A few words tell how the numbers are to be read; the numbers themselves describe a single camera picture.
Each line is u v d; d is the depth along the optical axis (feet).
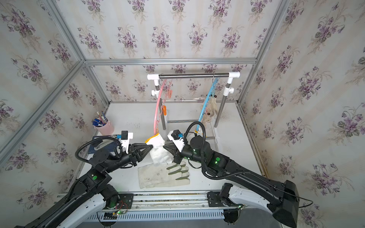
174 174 2.67
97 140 1.56
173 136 1.79
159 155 2.11
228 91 2.35
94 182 1.68
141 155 1.93
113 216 2.35
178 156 1.93
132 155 1.82
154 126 2.17
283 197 1.31
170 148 1.96
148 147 2.01
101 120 3.13
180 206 2.39
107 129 3.12
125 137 1.85
